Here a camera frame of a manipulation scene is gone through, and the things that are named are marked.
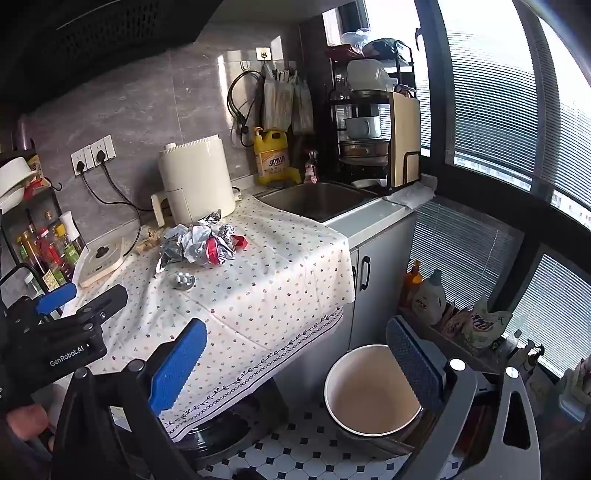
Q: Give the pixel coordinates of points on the black range hood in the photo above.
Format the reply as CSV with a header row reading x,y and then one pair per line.
x,y
92,37

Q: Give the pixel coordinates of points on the person's left hand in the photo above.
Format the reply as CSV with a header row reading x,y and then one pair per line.
x,y
27,422

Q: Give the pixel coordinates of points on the white enamel pot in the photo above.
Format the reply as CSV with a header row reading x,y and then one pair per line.
x,y
362,128

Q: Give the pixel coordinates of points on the red label sauce bottle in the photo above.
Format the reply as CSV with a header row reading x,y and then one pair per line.
x,y
45,249

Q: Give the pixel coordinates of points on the pill blister pack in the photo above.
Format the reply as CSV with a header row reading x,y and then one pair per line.
x,y
183,279

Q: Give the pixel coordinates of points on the white round bin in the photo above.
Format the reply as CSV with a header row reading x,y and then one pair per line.
x,y
369,397

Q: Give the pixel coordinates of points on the person's left forearm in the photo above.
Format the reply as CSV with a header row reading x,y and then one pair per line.
x,y
23,461

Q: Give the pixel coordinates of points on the laundry detergent pouch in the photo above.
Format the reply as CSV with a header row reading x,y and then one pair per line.
x,y
482,327

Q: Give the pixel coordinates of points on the yellow dish soap bottle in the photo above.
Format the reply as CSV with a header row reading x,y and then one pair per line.
x,y
270,159

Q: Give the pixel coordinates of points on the cream air fryer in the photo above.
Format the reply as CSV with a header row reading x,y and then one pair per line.
x,y
198,180

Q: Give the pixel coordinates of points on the white wall socket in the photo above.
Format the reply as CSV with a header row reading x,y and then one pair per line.
x,y
82,159
102,150

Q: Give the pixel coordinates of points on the red foil wrapper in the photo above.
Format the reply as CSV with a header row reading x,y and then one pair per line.
x,y
213,251

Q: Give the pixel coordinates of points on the white window blind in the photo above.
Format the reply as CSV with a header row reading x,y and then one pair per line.
x,y
554,304
575,138
457,258
494,92

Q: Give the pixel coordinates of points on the white detergent bottle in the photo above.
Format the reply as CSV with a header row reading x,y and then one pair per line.
x,y
429,300

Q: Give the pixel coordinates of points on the white sink cabinet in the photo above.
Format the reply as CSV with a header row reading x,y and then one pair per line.
x,y
388,258

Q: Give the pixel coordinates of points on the silver snack wrapper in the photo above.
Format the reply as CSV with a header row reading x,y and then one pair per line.
x,y
168,256

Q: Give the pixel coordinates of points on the teal plastic container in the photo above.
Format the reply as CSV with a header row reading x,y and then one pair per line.
x,y
575,408

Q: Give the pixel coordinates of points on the striped hanging plastic bag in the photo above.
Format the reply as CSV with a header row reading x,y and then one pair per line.
x,y
277,101

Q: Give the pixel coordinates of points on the wooden cutting board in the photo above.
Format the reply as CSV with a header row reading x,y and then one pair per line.
x,y
406,134

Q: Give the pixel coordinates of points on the green label oil bottle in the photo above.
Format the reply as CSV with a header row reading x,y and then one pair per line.
x,y
70,256

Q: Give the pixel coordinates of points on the clear hanging plastic bag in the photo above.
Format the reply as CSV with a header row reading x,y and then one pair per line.
x,y
302,106

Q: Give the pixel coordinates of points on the small pink spray bottle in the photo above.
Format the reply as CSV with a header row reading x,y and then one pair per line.
x,y
310,170

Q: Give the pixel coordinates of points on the small white wall hook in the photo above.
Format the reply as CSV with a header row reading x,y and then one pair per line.
x,y
245,64

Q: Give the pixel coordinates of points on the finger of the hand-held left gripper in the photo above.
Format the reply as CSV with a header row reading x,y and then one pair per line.
x,y
104,302
55,297

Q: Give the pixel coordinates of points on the orange bottle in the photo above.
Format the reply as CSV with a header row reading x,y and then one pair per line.
x,y
411,286

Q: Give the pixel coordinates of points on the black dish rack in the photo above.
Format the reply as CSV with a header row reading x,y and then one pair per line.
x,y
334,134

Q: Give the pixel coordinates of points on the black spice rack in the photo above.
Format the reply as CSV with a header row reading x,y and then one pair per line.
x,y
9,240

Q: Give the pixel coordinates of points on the white bowl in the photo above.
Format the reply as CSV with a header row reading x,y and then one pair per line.
x,y
16,177

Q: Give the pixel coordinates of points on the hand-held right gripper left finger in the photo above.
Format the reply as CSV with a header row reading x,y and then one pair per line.
x,y
178,364

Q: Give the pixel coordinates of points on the white capped seasoning bottle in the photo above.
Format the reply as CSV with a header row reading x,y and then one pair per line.
x,y
70,224

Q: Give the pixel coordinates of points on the white plastic container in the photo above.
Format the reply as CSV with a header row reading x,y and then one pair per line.
x,y
367,76

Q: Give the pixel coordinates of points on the white dish cloth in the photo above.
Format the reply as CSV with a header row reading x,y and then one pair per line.
x,y
411,194

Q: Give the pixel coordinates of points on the steel pot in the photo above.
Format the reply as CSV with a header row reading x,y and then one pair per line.
x,y
362,150

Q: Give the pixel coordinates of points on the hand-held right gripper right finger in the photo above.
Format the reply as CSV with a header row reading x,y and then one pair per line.
x,y
415,364

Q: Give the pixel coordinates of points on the cream induction cooker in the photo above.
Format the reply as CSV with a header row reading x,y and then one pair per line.
x,y
99,263

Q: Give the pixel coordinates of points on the steel sink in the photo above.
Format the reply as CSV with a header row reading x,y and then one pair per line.
x,y
314,201

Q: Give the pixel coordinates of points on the square wall hook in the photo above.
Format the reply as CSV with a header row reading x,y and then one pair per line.
x,y
263,53

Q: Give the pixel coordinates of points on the tan wrapper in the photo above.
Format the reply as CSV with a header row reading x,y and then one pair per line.
x,y
150,240

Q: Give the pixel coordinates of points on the floral dotted tablecloth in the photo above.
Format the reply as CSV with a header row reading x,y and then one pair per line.
x,y
258,286

